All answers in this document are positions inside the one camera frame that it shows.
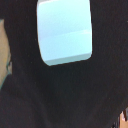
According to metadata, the light blue carton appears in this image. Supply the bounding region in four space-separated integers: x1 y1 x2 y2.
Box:
37 0 92 66

